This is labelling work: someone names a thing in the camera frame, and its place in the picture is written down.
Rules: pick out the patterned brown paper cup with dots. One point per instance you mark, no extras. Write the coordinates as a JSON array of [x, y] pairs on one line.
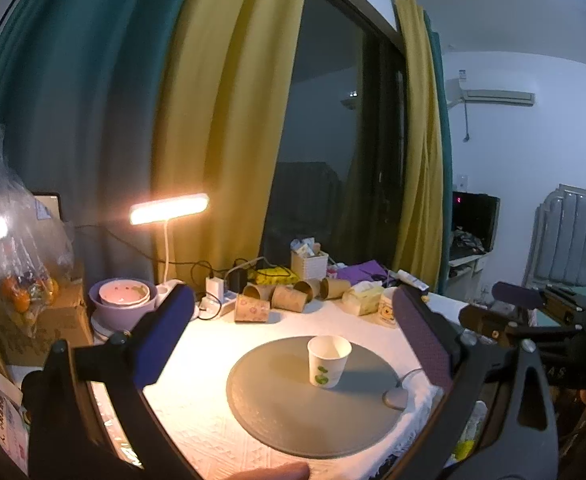
[[251, 308]]

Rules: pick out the teal curtain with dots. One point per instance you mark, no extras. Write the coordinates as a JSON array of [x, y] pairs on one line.
[[440, 135], [83, 110]]

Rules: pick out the printed paper booklet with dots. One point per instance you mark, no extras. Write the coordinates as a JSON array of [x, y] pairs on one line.
[[0, 410]]

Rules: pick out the dark window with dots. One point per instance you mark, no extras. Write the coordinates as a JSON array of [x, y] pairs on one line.
[[333, 135]]

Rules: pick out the black power adapter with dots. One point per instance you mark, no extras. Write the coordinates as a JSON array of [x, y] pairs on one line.
[[238, 277]]

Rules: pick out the white desk lamp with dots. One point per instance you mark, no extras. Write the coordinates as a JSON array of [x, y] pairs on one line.
[[169, 207]]

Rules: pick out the yellow curtain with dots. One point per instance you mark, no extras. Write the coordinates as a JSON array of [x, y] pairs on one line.
[[223, 110], [420, 160]]

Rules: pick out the yellow packet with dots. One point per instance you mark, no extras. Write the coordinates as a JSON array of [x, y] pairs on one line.
[[273, 275]]

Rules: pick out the black monitor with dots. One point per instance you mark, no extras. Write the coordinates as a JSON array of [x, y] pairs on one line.
[[475, 215]]

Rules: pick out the white textured tablecloth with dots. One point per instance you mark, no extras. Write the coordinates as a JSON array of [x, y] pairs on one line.
[[208, 410]]

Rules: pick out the pink bowl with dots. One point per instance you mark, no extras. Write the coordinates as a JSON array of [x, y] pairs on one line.
[[124, 294]]

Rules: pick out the purple bowl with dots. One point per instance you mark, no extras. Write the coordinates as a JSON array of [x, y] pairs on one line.
[[104, 316]]

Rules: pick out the grey computer mouse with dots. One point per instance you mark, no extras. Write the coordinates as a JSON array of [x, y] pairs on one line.
[[395, 399]]

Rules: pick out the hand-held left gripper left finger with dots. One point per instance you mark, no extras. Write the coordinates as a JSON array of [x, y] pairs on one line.
[[165, 335]]

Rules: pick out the white paper cup green print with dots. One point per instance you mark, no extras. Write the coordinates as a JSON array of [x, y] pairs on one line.
[[328, 361]]

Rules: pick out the purple cloth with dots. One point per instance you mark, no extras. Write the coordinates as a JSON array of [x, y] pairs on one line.
[[365, 271]]

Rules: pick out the yellow tissue pack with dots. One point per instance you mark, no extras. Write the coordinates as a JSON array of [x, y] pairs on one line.
[[362, 298]]

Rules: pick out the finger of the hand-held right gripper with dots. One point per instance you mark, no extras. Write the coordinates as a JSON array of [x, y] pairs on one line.
[[518, 295], [485, 321]]

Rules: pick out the person's left hand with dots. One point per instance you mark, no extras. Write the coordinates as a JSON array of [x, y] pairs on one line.
[[273, 473]]

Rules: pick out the white tube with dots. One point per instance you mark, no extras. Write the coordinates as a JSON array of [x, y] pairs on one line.
[[413, 280]]

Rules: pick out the white power strip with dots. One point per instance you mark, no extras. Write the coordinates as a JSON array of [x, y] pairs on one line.
[[215, 305]]

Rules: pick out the clear plastic bag of oranges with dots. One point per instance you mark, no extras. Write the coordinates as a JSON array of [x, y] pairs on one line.
[[18, 260]]

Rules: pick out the white holder box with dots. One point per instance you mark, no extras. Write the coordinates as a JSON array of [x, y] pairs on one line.
[[309, 265]]

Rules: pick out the grey round mat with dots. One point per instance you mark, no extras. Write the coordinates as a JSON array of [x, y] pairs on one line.
[[283, 410]]

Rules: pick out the white charger plug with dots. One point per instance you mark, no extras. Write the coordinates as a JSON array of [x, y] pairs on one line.
[[216, 288]]

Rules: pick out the white air conditioner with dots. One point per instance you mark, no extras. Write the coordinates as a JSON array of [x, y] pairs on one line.
[[493, 92]]

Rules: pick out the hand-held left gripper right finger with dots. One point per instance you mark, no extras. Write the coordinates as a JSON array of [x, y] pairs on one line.
[[423, 340]]

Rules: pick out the cardboard box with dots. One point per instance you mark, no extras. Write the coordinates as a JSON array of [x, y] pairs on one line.
[[33, 320]]

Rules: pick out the grey padded headboard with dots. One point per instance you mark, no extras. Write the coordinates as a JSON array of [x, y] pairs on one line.
[[563, 240]]

